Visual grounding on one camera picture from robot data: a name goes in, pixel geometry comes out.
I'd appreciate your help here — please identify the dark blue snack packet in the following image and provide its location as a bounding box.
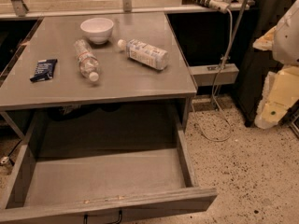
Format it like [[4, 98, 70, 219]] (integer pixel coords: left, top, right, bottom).
[[30, 59, 58, 82]]

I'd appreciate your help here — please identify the grey metal side bracket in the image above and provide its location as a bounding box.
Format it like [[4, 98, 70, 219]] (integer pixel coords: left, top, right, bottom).
[[190, 63, 239, 87]]

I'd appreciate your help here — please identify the grey metal cabinet counter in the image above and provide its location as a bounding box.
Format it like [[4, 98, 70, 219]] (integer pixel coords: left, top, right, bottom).
[[0, 12, 196, 130]]

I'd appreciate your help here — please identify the black drawer handle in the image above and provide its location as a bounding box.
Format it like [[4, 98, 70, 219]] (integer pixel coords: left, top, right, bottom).
[[83, 211, 122, 224]]

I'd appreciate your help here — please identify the white hanging cable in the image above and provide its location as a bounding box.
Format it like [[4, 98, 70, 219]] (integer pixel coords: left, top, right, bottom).
[[190, 8, 234, 143]]

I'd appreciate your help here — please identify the open grey top drawer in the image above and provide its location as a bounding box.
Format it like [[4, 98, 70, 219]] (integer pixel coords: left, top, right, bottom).
[[0, 102, 217, 224]]

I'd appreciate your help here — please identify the metal shelf rail behind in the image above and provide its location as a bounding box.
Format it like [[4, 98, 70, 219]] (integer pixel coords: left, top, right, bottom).
[[0, 0, 256, 20]]

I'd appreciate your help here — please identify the plug and black floor cable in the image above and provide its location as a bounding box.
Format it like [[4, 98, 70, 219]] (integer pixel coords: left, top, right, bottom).
[[0, 139, 22, 168]]

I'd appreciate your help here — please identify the dark cabinet at right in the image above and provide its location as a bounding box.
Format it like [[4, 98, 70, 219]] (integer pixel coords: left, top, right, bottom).
[[234, 0, 299, 130]]

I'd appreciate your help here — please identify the clear plastic water bottle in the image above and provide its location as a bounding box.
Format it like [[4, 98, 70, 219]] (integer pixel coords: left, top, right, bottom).
[[74, 39, 99, 82]]

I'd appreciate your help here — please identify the white labelled plastic bottle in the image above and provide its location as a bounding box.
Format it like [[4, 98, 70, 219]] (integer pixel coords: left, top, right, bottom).
[[118, 39, 169, 71]]

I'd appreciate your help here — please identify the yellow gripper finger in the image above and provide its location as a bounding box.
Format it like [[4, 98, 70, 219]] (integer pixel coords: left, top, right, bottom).
[[254, 66, 299, 129], [252, 26, 276, 51]]

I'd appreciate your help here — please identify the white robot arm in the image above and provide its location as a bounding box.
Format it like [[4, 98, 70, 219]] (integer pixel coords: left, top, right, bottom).
[[252, 0, 299, 129]]

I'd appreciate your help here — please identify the white ceramic bowl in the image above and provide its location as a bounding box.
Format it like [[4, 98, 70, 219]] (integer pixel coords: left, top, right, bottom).
[[80, 18, 114, 44]]

